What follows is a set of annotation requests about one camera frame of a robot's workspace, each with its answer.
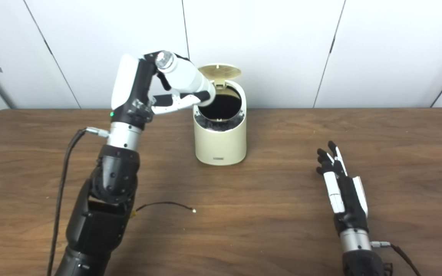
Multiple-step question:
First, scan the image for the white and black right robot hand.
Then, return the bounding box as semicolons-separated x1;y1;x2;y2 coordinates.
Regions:
316;141;369;233

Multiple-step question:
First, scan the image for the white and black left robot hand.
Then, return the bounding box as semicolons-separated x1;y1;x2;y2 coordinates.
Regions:
111;50;211;129

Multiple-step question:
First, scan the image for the small white plastic bottle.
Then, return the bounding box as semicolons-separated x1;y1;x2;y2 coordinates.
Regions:
155;51;216;107

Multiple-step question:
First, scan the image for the round cream bin lid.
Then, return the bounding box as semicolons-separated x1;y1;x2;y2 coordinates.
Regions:
198;64;242;89

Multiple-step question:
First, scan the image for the cream-colored bin body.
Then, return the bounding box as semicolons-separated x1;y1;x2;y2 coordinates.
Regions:
193;80;247;166

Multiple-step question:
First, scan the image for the black bin liner bag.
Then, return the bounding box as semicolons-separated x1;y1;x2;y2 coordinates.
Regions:
194;111;246;132

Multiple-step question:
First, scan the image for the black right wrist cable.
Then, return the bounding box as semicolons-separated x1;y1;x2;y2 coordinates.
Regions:
371;241;421;276

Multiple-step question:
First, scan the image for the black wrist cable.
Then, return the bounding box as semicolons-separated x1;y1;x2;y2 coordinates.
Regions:
46;128;110;276
371;241;421;276

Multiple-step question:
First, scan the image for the thin black left arm wire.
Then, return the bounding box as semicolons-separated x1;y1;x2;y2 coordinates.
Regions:
134;202;197;214

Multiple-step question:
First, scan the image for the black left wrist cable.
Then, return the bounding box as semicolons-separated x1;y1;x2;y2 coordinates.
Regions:
46;128;110;276

